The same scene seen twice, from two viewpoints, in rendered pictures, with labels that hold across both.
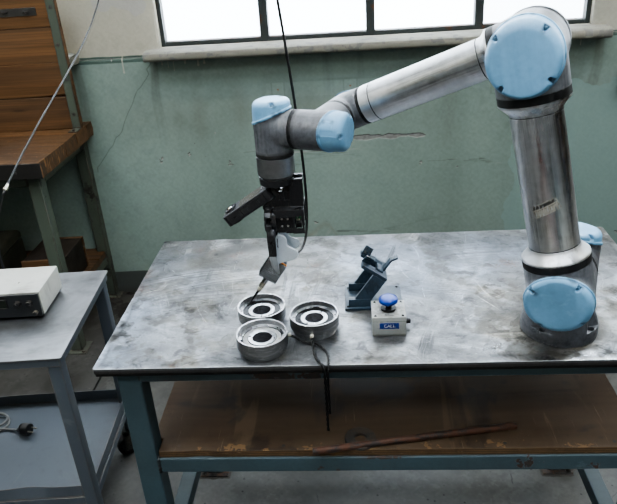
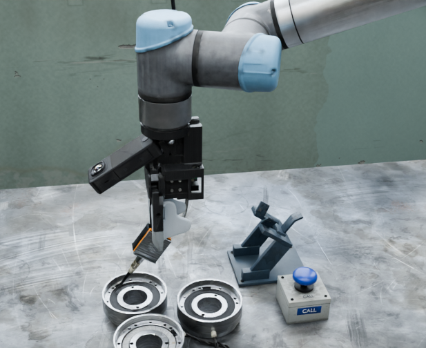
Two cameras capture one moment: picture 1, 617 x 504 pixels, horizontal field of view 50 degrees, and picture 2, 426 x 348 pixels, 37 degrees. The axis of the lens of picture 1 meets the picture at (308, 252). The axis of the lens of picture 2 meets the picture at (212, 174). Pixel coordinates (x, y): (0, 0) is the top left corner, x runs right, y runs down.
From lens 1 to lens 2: 49 cm
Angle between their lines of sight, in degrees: 14
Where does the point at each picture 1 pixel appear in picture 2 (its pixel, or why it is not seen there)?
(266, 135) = (161, 68)
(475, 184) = (289, 96)
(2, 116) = not seen: outside the picture
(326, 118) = (253, 45)
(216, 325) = (72, 322)
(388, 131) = not seen: hidden behind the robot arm
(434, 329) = (357, 307)
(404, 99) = (344, 18)
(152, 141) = not seen: outside the picture
